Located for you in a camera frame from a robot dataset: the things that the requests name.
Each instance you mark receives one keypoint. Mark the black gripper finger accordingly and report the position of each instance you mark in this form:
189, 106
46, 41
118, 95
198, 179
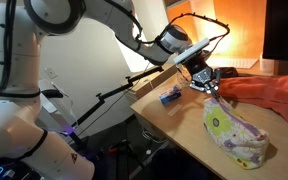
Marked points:
200, 86
217, 78

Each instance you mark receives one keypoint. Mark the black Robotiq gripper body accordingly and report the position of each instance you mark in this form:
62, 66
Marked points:
199, 68

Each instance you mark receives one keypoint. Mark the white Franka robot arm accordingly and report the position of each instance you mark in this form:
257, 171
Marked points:
17, 100

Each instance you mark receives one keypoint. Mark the dark purple pouch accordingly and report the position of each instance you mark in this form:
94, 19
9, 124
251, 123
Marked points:
230, 71

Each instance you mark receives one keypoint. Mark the clear plastic cup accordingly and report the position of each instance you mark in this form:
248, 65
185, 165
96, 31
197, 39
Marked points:
183, 78

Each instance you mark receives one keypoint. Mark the white keyboard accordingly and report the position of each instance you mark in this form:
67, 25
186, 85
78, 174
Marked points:
240, 63

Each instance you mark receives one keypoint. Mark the blue tissue pack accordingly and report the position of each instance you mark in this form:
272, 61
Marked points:
170, 95

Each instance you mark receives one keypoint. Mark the small white paper strip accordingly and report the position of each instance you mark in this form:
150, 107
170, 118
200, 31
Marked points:
175, 109

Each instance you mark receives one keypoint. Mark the light wooden box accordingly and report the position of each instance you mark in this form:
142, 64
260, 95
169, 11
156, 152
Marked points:
150, 81

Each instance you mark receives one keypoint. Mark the orange towel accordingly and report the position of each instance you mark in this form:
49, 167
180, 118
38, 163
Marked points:
267, 93

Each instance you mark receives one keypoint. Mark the wooden desk shelf unit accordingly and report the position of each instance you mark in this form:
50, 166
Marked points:
247, 20

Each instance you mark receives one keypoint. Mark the black computer monitor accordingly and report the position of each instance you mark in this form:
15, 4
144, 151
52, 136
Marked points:
284, 26

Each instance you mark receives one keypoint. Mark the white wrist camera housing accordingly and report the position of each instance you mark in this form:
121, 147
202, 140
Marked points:
190, 50

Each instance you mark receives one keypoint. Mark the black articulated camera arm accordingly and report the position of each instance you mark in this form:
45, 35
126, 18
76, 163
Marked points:
117, 90

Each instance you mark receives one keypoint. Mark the white wall outlet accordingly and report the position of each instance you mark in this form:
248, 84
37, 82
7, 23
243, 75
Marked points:
50, 73

